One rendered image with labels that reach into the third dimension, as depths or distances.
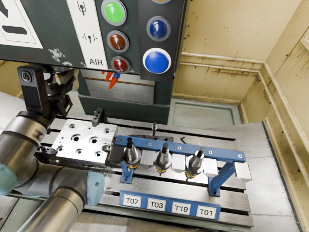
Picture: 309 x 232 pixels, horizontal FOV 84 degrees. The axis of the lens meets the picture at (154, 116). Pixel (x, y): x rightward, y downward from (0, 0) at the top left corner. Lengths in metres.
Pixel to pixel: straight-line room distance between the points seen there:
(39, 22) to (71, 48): 0.04
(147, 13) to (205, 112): 1.51
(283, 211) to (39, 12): 1.18
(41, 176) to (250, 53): 1.40
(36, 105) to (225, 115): 1.51
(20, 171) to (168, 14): 0.40
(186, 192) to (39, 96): 0.74
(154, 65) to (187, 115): 1.39
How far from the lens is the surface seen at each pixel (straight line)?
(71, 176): 0.47
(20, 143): 0.45
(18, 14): 0.28
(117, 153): 0.64
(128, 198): 0.86
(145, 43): 0.22
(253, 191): 1.18
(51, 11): 0.25
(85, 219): 1.08
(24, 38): 0.29
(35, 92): 0.48
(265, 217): 1.16
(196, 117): 1.61
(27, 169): 0.47
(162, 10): 0.20
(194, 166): 0.60
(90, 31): 0.24
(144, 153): 0.63
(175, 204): 0.86
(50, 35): 0.27
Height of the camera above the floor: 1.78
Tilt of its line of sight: 50 degrees down
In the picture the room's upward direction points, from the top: 3 degrees clockwise
